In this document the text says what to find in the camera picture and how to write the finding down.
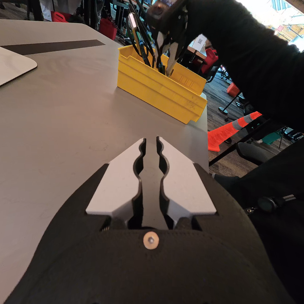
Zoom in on person's right forearm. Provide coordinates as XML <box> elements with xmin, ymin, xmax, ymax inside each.
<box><xmin>185</xmin><ymin>0</ymin><xmax>304</xmax><ymax>133</ymax></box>

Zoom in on bundle of black cables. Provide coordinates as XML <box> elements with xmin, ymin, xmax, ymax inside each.
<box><xmin>128</xmin><ymin>0</ymin><xmax>157</xmax><ymax>69</ymax></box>

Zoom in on red plastic bin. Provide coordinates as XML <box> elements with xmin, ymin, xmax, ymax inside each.
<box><xmin>51</xmin><ymin>11</ymin><xmax>72</xmax><ymax>23</ymax></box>
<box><xmin>99</xmin><ymin>18</ymin><xmax>117</xmax><ymax>40</ymax></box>

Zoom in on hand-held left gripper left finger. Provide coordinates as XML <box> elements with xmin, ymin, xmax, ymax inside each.
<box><xmin>85</xmin><ymin>138</ymin><xmax>146</xmax><ymax>225</ymax></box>

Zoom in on black stanchion post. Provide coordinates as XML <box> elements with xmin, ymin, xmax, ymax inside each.
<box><xmin>218</xmin><ymin>91</ymin><xmax>243</xmax><ymax>114</ymax></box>

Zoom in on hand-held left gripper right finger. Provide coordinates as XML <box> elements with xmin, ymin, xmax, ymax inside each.
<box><xmin>156</xmin><ymin>136</ymin><xmax>217</xmax><ymax>229</ymax></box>

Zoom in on red plastic container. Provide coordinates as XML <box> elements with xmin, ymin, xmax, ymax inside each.
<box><xmin>201</xmin><ymin>48</ymin><xmax>218</xmax><ymax>74</ymax></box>

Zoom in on black badge reel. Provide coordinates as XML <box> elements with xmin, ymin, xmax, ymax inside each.
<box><xmin>246</xmin><ymin>195</ymin><xmax>296</xmax><ymax>213</ymax></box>

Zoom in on teal box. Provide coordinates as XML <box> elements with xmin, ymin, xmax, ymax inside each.
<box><xmin>262</xmin><ymin>132</ymin><xmax>283</xmax><ymax>145</ymax></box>

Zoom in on black office chair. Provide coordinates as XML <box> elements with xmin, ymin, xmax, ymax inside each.
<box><xmin>236</xmin><ymin>142</ymin><xmax>273</xmax><ymax>165</ymax></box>

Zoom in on white paper sign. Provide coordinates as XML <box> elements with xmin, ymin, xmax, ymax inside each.
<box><xmin>193</xmin><ymin>34</ymin><xmax>207</xmax><ymax>51</ymax></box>

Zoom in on orange traffic cone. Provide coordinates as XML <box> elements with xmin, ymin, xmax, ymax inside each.
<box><xmin>208</xmin><ymin>112</ymin><xmax>262</xmax><ymax>152</ymax></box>

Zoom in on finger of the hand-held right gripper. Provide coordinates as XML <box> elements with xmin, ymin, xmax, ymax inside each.
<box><xmin>155</xmin><ymin>32</ymin><xmax>169</xmax><ymax>68</ymax></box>
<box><xmin>166</xmin><ymin>41</ymin><xmax>181</xmax><ymax>76</ymax></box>

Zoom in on white monitor stand base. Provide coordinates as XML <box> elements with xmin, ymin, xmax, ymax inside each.
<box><xmin>0</xmin><ymin>46</ymin><xmax>38</xmax><ymax>86</ymax></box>

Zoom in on silver adapter dongle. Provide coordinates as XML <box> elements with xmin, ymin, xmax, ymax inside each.
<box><xmin>128</xmin><ymin>12</ymin><xmax>151</xmax><ymax>67</ymax></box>

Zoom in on yellow plastic bin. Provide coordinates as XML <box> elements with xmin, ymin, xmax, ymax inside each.
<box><xmin>117</xmin><ymin>45</ymin><xmax>208</xmax><ymax>124</ymax></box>

